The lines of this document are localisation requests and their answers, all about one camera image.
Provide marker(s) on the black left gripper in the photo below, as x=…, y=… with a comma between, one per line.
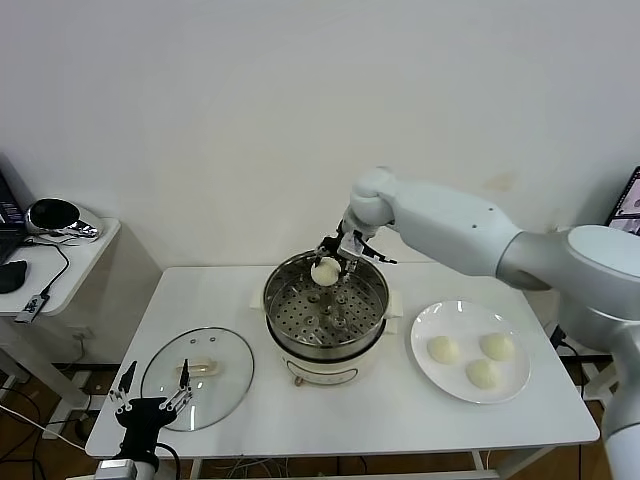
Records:
x=142, y=415

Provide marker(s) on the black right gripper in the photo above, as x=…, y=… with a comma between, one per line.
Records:
x=332, y=246

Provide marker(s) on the white steamed baozi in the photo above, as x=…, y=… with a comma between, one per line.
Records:
x=444, y=350
x=482, y=374
x=325, y=274
x=496, y=346

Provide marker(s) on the round glass pot lid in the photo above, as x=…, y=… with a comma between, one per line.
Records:
x=225, y=350

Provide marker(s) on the black computer mouse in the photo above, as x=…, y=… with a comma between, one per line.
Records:
x=12, y=277

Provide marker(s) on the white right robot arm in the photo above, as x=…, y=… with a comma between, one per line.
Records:
x=450, y=225

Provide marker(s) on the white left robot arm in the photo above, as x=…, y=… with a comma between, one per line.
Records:
x=147, y=470

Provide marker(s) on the perforated steel steamer basket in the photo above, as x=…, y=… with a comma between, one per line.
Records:
x=350, y=315

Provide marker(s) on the white electric cooker base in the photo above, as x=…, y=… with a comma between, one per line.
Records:
x=325, y=372

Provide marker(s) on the white side table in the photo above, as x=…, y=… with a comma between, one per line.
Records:
x=85, y=260

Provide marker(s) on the grey usb hub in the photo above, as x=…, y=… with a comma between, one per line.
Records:
x=31, y=307

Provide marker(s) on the round white plate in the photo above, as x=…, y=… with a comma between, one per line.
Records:
x=450, y=385

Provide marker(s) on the laptop with dark screen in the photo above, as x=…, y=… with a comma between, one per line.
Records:
x=7, y=235

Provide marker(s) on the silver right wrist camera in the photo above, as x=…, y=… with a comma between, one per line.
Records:
x=350, y=248

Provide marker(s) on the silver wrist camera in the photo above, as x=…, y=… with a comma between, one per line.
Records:
x=117, y=470
x=350, y=248

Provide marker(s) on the white wall socket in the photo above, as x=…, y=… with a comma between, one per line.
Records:
x=82, y=334

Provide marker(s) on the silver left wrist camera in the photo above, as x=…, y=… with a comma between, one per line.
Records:
x=117, y=470

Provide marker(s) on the laptop showing camera windows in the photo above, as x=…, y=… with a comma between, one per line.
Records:
x=625, y=205

